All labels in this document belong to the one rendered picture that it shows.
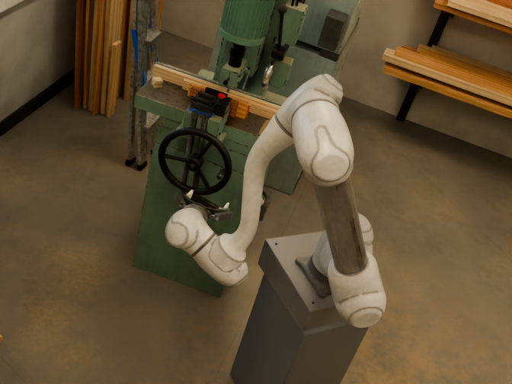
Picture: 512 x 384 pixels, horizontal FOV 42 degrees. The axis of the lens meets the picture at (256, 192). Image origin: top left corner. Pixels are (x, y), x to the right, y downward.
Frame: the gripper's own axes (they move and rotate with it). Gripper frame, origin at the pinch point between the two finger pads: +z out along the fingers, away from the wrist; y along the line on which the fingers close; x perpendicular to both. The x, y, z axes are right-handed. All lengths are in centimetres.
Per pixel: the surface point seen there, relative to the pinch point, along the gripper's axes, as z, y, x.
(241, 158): 32.7, -3.0, -10.8
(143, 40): 104, 70, -34
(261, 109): 42, -4, -30
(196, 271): 56, 4, 52
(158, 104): 28.6, 34.4, -21.1
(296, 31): 49, -6, -63
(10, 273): 32, 79, 73
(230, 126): 29.0, 4.6, -22.2
